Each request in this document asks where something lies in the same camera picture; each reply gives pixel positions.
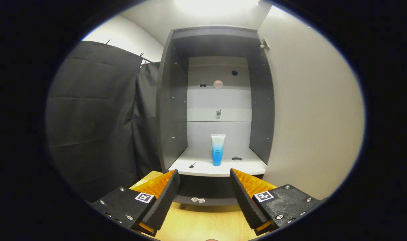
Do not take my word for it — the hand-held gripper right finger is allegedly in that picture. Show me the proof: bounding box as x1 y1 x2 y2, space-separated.
229 168 322 236

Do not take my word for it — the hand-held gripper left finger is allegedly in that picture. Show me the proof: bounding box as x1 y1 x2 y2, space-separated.
90 169 181 237

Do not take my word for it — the blue and white tube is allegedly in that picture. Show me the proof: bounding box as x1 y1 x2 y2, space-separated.
210 134 226 166

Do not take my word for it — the dark grey cabinet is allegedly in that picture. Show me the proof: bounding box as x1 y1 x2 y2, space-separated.
156 26 275 206

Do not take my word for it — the black backdrop cloth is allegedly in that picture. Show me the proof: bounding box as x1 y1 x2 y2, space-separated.
45 40 164 201

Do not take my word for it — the ceiling light panel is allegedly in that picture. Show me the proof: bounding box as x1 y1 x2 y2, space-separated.
175 0 259 16

